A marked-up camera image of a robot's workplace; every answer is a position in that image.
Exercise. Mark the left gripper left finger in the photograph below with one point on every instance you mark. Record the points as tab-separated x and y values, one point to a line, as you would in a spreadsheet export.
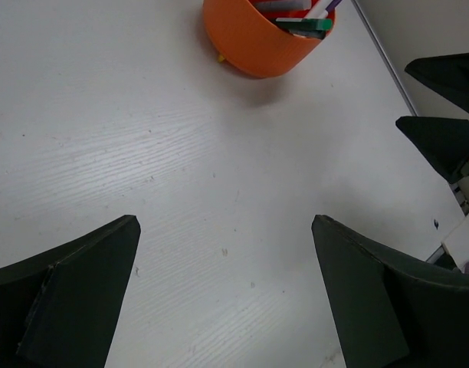
60	308

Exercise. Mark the orange round organizer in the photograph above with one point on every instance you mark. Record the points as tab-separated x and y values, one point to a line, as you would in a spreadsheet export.
248	39

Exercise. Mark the red-capped white marker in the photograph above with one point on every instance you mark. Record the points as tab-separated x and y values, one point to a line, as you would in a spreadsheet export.
319	9

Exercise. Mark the purple-capped white marker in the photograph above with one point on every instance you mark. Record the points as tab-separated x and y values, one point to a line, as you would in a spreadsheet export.
333	5

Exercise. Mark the green-capped pen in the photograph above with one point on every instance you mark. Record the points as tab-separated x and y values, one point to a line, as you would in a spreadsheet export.
304	24

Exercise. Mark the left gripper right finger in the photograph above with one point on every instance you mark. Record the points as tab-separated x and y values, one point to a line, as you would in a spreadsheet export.
391	309

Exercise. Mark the clear lilac pen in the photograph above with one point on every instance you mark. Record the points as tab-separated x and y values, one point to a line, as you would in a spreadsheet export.
283	5

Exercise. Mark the black thin pen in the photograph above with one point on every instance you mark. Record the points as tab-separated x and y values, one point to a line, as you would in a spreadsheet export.
314	34

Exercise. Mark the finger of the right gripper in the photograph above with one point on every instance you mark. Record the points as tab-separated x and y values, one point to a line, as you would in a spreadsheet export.
443	142
446	75

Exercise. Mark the aluminium side rail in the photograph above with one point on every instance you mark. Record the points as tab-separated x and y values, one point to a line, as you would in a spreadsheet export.
384	56

